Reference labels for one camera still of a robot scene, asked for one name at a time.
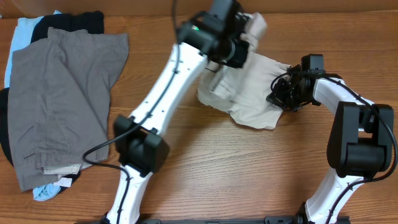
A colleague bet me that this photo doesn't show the beige cotton shorts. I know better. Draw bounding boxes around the beige cotton shorts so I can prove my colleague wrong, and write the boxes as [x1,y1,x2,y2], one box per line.
[197,12,290,129]

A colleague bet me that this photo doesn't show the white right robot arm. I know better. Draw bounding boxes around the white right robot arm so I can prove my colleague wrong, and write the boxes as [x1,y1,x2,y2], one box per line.
[264,54,397,224]

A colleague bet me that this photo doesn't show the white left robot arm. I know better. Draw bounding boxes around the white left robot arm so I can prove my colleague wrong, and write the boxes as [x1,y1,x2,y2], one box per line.
[100,0,252,223]

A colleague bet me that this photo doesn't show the black folded garment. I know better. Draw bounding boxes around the black folded garment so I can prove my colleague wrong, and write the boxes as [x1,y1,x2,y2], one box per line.
[0,11,105,194]

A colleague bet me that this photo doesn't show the grey folded shorts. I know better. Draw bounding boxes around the grey folded shorts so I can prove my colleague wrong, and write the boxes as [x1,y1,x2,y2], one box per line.
[7,26,130,192]

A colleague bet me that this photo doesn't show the light blue garment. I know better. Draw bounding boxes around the light blue garment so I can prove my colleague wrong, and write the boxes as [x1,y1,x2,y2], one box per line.
[4,16,66,202]

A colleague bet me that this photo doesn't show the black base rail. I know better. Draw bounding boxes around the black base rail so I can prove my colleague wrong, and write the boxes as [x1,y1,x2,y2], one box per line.
[74,214,352,224]

